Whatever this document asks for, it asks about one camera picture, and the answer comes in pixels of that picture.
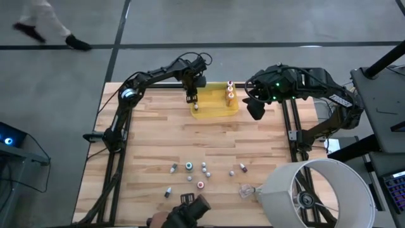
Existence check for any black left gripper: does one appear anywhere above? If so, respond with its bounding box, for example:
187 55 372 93
182 56 208 105

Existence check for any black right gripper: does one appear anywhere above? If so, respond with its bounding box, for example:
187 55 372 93
242 63 295 121

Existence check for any yellow translucent plastic tray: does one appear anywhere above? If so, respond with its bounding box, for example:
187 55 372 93
189 82 240 120

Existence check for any white paper label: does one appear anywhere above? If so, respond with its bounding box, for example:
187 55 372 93
324 138 341 155

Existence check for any white lamp shade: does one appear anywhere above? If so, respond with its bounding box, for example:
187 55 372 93
255 158 377 228

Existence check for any black handheld device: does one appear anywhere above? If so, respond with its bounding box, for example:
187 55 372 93
161 191 212 228

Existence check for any person's hand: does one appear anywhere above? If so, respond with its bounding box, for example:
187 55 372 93
146 211 170 228

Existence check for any person's shoe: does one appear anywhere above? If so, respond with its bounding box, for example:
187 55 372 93
12 22 47 44
65 34 93 52

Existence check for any dark grey desk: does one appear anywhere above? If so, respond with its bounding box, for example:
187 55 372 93
349 65 405 155

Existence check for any black pole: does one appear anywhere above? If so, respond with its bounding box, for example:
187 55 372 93
363 40 405 79

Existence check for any person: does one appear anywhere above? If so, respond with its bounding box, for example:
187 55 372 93
12 0 93 52

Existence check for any keyboard with lit keys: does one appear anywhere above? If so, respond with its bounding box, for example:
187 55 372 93
381 170 405 216

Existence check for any grey metal stand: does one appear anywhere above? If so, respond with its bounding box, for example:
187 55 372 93
0 141 51 228

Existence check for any blue-lit computer tower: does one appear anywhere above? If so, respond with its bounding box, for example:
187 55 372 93
0 122 26 149

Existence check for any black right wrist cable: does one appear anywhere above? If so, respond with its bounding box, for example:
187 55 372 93
244 79 259 102

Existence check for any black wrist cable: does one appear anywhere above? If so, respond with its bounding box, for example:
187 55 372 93
177 52 213 69
244 79 259 102

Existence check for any black aluminium table frame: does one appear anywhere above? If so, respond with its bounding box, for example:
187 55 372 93
72 75 336 228

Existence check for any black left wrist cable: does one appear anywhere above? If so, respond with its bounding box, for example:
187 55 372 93
177 52 213 69

